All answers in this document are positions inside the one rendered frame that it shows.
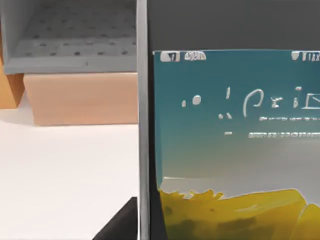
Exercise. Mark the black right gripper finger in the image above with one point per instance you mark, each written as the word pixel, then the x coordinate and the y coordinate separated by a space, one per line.
pixel 125 225

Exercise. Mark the blue and yellow book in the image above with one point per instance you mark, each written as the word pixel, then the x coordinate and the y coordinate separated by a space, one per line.
pixel 225 150

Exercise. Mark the grey cabinet with dark inside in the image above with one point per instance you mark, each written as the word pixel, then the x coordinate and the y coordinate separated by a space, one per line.
pixel 143 100

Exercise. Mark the pale wooden drawer front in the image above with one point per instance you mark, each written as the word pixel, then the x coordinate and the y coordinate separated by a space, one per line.
pixel 82 100

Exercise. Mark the wooden cupboard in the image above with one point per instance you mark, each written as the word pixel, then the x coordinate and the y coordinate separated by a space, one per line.
pixel 10 90

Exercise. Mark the grey pierced drawer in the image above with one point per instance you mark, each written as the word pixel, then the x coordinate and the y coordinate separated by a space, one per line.
pixel 75 37

